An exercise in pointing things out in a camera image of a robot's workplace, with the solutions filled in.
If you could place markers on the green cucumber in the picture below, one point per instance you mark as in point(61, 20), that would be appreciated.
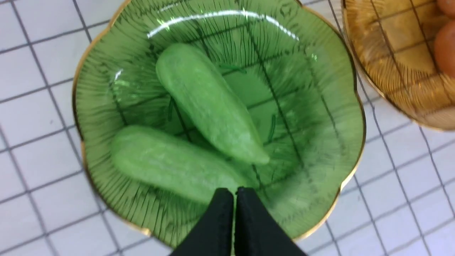
point(172, 164)
point(196, 85)

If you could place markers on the amber glass plate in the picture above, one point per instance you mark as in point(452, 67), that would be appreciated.
point(393, 42)

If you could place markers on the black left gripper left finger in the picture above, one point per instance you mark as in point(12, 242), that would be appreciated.
point(212, 235)

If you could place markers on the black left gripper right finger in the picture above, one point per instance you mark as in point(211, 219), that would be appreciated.
point(256, 232)

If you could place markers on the white grid table mat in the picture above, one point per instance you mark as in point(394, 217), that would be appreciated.
point(399, 203)

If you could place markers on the green glass plate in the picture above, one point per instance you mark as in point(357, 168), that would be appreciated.
point(288, 65)

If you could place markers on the orange potato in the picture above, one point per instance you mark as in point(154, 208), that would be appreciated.
point(444, 49)
point(447, 7)

